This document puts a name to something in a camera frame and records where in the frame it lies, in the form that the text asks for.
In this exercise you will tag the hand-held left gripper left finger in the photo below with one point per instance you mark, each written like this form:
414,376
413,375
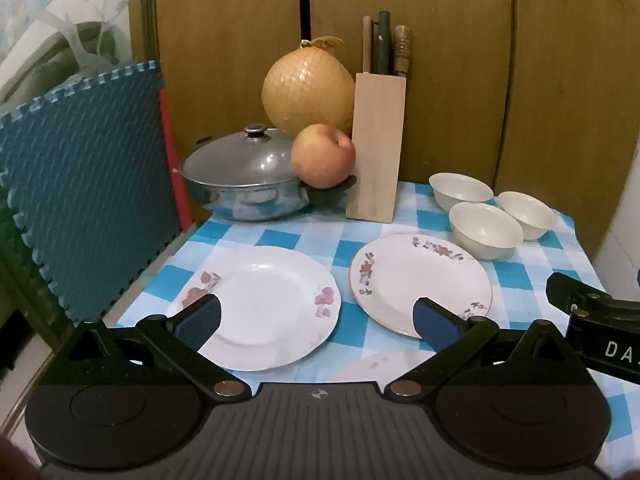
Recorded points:
200,322

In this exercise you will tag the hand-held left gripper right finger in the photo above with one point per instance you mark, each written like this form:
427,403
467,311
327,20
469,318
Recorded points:
435,327

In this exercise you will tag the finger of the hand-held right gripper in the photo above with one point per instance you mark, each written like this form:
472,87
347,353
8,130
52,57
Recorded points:
575,292

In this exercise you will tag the white floral plate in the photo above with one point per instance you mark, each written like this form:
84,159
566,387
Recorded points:
270,305
420,275

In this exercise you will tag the cream ceramic bowl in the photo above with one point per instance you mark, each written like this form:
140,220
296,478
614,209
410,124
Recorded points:
485,232
460,187
530,215

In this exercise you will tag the steel cooking pot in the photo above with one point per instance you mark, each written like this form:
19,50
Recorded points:
245,205

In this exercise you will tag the blue checkered tablecloth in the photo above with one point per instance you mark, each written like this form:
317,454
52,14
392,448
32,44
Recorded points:
310,240

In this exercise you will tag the red board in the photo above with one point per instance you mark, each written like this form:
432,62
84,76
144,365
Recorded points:
172,160

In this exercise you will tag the glass pot lid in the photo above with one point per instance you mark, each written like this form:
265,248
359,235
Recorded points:
235,160

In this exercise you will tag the blue foam mat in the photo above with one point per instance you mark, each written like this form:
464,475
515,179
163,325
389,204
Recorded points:
90,185

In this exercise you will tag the wooden knife block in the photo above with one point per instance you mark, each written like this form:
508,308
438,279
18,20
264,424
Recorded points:
375,150

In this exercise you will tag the green foam mat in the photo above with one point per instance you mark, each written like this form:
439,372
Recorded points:
20,270

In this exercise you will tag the red apple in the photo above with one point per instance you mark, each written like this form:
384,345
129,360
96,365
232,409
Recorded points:
322,157

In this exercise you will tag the yellow netted pomelo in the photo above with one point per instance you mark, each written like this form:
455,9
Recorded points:
305,95

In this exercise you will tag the wooden cabinet door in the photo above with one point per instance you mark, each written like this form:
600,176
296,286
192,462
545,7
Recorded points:
450,60
225,35

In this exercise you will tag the white plastic bag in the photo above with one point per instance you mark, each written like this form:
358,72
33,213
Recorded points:
75,45

